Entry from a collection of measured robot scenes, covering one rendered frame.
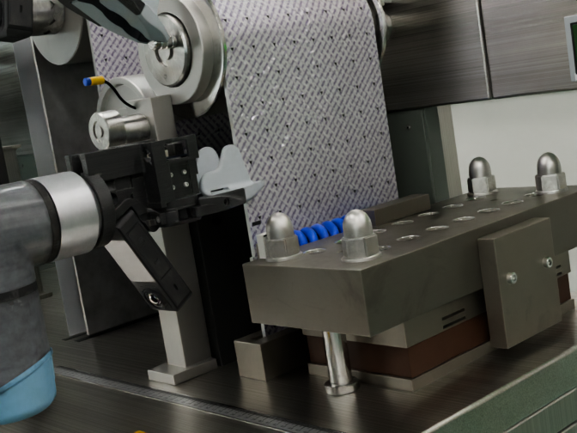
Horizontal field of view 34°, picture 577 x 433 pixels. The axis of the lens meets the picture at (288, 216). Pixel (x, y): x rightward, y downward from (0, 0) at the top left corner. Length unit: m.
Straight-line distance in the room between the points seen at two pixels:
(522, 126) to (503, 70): 2.81
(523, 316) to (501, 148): 3.05
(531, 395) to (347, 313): 0.19
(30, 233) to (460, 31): 0.59
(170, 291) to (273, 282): 0.10
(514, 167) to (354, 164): 2.91
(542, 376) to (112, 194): 0.43
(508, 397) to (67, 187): 0.43
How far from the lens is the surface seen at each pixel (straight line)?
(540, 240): 0.98
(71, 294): 1.33
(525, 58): 1.10
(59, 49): 1.22
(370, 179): 1.10
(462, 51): 1.15
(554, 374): 0.93
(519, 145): 3.94
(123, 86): 1.10
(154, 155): 0.86
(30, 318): 0.80
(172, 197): 0.87
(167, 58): 0.99
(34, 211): 0.80
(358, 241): 0.83
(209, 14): 0.96
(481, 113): 4.02
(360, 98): 1.09
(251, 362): 0.98
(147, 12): 0.93
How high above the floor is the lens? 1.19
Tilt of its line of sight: 8 degrees down
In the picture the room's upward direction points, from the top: 9 degrees counter-clockwise
